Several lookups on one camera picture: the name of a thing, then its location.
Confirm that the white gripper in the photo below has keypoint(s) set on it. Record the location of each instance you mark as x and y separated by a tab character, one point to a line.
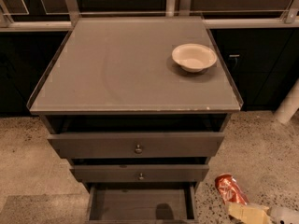
284	216

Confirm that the red coke can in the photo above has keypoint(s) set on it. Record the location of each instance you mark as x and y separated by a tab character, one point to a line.
229	190

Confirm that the bottom drawer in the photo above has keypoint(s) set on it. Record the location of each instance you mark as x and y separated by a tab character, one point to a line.
142	203

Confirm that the drawer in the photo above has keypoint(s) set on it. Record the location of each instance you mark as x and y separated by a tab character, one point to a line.
142	203
139	173
122	145

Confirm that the middle drawer knob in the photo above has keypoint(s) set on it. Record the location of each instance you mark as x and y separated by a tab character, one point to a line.
141	177

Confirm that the drawer knob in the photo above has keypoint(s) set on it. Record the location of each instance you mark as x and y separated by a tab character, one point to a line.
138	149
141	177

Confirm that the top drawer knob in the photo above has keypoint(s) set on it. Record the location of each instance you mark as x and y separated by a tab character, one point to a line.
138	149

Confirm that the grey drawer cabinet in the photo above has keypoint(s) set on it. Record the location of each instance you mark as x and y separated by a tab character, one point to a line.
117	75

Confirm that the middle drawer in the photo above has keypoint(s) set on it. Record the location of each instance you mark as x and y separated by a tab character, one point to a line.
139	173

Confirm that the top drawer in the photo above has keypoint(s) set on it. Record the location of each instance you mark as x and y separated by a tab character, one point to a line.
122	145

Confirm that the white bowl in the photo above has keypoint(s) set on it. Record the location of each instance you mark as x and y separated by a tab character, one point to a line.
194	58

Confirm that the white post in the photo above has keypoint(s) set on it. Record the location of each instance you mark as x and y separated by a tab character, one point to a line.
289	105

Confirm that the metal railing frame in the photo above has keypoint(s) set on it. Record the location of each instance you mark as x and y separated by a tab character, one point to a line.
62	15

